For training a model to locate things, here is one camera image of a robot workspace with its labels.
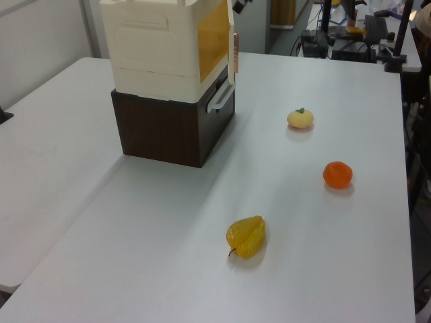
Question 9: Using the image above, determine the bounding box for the dark robot gripper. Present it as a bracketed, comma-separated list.
[232, 0, 254, 15]

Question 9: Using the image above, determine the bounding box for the cream cabinet door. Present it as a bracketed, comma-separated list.
[227, 0, 237, 86]

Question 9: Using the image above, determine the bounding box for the copper door handle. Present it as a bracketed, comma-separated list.
[233, 32, 241, 74]

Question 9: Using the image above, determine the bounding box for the cream plastic cabinet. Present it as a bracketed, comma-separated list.
[99, 0, 234, 102]

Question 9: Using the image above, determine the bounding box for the light wooden panel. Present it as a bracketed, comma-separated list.
[269, 0, 312, 30]

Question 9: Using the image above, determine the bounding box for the thin black pole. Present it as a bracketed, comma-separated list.
[318, 0, 334, 34]

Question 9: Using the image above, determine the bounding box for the black electronics box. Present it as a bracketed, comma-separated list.
[331, 36, 378, 63]

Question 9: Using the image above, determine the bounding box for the pale yellow fruit green leaf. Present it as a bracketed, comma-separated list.
[286, 107, 315, 130]

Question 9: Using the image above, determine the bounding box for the black keyboard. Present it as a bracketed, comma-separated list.
[364, 14, 389, 45]

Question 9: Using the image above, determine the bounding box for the dark brown wooden drawer box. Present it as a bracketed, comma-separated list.
[110, 63, 236, 169]

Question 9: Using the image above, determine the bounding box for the white device with black knob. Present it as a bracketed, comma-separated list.
[378, 31, 399, 57]

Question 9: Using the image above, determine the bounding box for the black pole with table clamp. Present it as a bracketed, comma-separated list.
[384, 0, 414, 73]

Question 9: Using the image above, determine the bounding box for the orange tangerine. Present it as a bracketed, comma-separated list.
[323, 161, 354, 190]

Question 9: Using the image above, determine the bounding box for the yellow starfruit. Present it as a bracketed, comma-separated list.
[226, 215, 267, 260]

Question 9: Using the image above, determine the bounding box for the dark clamp foot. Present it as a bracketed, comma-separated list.
[0, 106, 15, 126]

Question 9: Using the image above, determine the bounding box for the white drawer handle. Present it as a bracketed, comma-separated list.
[205, 80, 236, 113]

